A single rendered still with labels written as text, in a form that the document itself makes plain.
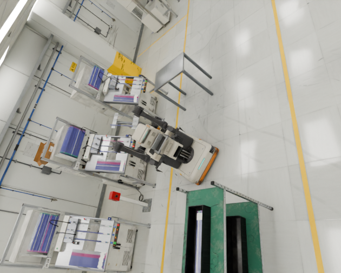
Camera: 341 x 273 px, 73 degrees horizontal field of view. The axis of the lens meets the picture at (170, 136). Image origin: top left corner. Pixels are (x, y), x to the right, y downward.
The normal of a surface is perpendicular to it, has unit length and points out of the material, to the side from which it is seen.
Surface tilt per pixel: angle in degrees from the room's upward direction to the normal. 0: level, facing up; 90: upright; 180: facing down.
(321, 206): 0
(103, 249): 47
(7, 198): 90
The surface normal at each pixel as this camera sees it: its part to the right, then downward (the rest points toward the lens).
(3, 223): 0.69, -0.28
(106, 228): 0.01, -0.47
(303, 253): -0.72, -0.39
